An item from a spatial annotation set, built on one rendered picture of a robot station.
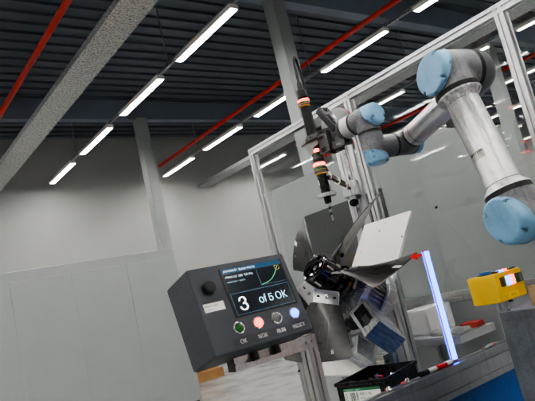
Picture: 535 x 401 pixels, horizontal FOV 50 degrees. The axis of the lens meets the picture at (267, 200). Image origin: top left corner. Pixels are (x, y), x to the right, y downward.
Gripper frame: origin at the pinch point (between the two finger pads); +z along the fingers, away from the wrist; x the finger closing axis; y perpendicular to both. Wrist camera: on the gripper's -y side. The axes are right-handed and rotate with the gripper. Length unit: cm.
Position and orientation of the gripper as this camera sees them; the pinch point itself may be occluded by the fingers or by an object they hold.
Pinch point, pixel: (308, 143)
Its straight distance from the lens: 211.5
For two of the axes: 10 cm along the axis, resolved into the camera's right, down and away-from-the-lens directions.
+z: -5.5, 2.6, 8.0
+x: 8.1, -0.9, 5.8
